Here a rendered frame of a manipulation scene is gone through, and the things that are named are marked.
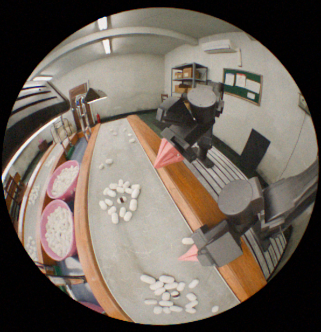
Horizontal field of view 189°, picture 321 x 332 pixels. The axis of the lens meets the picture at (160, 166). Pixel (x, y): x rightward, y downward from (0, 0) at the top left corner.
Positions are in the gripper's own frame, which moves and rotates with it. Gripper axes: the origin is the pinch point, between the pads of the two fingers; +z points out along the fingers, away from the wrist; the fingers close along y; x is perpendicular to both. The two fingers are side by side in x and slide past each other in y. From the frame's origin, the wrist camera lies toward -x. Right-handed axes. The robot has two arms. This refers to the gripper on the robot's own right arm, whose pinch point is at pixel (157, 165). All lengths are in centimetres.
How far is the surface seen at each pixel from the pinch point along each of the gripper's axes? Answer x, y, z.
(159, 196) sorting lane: 8.2, 2.8, 7.9
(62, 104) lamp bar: -24.5, 5.3, -2.1
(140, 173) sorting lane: 6.5, -9.7, 10.0
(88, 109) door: -71, -449, 104
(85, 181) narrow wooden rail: -11.1, -12.5, 26.8
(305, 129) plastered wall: 84, 66, -178
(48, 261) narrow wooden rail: -29, 22, 54
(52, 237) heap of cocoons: -24, 10, 45
